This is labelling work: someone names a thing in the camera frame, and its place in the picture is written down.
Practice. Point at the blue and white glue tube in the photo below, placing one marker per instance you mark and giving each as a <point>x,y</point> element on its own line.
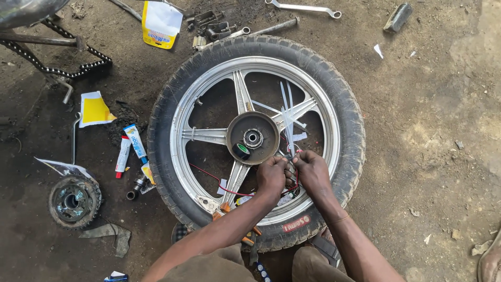
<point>135,141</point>

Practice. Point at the white zip tie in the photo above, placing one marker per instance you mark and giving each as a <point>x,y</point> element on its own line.
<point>287,117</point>
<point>290,98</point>
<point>274,109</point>

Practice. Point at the small yellow packet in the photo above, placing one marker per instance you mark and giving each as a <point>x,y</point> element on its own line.
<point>148,174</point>

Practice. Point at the person's right hand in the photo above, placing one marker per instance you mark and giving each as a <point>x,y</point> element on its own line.
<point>315,174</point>

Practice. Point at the white paper tag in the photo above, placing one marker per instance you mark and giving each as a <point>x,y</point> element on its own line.
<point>222,186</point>

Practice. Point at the black electrical tape roll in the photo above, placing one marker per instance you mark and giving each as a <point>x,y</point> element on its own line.
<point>241,151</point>

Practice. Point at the white tape piece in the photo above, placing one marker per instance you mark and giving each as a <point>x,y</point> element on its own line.
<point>299,137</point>

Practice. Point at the black rubber footpeg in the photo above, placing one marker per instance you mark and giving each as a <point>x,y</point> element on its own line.
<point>397,17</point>

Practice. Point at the person's left fingers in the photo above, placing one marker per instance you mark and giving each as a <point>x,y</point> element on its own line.
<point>285,170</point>

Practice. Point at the rusty sprocket hub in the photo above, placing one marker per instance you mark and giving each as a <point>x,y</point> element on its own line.
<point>74,201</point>

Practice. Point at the red and white glue tube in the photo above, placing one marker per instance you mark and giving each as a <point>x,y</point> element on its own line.
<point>123,156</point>

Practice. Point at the thin metal rod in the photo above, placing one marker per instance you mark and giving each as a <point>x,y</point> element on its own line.
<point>125,10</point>

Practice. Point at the yellow and white card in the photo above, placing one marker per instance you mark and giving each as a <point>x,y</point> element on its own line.
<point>94,110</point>

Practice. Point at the crumpled white paper wrapper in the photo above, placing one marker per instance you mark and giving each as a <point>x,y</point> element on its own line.
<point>68,169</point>

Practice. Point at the grey axle bolt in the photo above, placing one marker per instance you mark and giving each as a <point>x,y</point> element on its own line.
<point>276,27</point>

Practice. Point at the motorcycle frame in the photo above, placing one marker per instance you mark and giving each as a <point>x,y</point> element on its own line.
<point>27,11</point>

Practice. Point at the white paper scrap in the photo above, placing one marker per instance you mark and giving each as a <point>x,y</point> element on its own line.
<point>378,51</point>

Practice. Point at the bent silver metal lever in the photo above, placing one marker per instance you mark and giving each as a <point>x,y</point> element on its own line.
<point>74,137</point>

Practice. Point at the heap of dark metal parts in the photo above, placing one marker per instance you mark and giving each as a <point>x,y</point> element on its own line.
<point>211,25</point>

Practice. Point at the person's right fingers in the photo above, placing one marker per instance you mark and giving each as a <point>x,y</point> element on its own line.
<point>299,164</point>

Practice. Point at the motorcycle wheel with black tyre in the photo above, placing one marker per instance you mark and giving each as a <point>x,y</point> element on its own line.
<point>219,74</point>

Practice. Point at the metal spacer cylinder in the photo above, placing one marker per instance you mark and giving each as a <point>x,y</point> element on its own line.
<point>137,186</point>

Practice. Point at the person's left hand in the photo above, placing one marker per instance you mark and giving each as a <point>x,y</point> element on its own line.
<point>271,174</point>

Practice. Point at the person's sandalled foot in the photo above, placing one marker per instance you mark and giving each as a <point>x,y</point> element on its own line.
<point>325,246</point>

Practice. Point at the yellow and white packet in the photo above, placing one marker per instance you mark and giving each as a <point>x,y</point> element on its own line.
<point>160,23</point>

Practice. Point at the grey cloth scrap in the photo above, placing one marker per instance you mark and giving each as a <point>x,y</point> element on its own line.
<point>113,235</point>

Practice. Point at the person's brown trousers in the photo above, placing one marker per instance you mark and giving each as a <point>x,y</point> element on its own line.
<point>211,268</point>

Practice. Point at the silver double ended spanner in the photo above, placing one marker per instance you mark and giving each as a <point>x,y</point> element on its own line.
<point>305,7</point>

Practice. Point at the small blue and white box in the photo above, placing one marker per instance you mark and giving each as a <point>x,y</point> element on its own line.
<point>116,277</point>

